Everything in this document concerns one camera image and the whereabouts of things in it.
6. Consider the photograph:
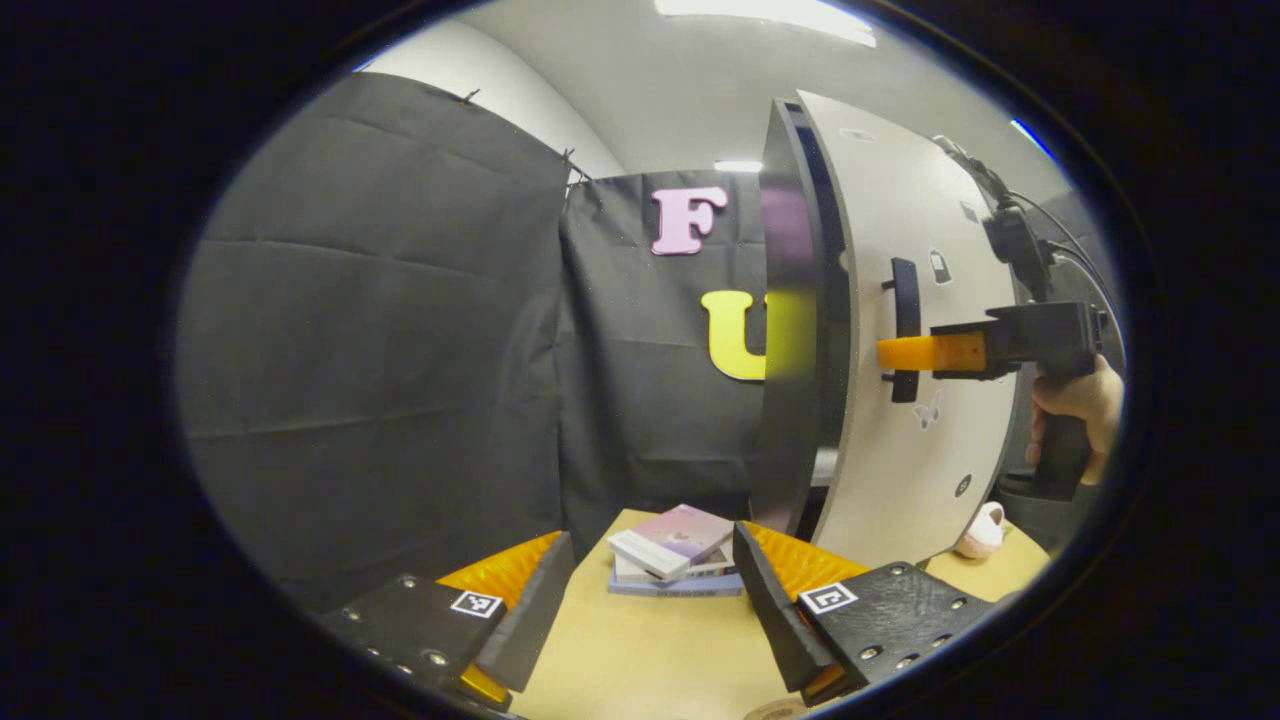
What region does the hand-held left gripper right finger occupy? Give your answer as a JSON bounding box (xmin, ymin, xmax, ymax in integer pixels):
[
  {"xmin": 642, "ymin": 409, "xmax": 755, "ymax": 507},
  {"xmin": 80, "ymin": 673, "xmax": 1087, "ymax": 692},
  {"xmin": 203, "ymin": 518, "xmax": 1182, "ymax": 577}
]
[{"xmin": 732, "ymin": 520, "xmax": 1001, "ymax": 709}]

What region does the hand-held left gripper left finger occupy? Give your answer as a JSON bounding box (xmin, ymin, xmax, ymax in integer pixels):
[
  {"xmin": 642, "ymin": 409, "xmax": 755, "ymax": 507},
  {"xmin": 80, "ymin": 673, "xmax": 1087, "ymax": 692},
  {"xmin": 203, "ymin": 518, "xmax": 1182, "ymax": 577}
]
[{"xmin": 320, "ymin": 532, "xmax": 576, "ymax": 713}]

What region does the black door handle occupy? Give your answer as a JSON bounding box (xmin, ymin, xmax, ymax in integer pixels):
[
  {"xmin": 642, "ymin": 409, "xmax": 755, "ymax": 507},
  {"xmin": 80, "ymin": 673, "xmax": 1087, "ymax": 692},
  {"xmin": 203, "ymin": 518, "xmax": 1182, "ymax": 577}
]
[{"xmin": 880, "ymin": 257, "xmax": 923, "ymax": 404}]

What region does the beige cabinet door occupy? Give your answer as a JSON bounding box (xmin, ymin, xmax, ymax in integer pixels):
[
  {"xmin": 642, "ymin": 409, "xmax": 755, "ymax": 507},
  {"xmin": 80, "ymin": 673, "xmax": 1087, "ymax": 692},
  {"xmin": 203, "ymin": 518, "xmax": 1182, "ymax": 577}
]
[{"xmin": 795, "ymin": 90, "xmax": 1036, "ymax": 571}]

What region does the white book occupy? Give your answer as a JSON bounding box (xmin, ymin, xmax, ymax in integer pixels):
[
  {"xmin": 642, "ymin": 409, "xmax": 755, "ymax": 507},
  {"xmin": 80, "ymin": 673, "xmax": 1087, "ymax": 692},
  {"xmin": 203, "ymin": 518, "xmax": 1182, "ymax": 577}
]
[{"xmin": 612, "ymin": 548, "xmax": 741, "ymax": 587}]

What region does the blue book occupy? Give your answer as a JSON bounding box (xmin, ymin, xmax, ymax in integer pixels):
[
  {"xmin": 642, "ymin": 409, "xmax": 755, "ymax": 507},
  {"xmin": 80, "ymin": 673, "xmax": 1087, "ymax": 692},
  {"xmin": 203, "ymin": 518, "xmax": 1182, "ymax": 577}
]
[{"xmin": 607, "ymin": 570, "xmax": 746, "ymax": 599}]

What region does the long ceiling light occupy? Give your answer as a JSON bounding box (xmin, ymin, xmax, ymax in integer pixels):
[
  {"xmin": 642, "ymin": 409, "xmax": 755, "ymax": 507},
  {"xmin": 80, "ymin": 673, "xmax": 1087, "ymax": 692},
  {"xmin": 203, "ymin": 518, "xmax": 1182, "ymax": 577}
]
[{"xmin": 1010, "ymin": 118, "xmax": 1056, "ymax": 166}]

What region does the large ceiling light panel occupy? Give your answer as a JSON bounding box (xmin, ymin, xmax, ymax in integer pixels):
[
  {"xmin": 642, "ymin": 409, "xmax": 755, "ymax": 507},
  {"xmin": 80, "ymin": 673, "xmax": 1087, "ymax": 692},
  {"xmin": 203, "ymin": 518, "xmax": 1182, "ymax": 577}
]
[{"xmin": 655, "ymin": 0, "xmax": 878, "ymax": 48}]

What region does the black cable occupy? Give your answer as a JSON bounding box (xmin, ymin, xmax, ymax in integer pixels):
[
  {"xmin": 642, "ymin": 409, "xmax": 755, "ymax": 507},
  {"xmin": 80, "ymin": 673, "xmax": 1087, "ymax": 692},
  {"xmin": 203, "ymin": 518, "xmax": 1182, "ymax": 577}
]
[{"xmin": 933, "ymin": 133, "xmax": 1016, "ymax": 211}]

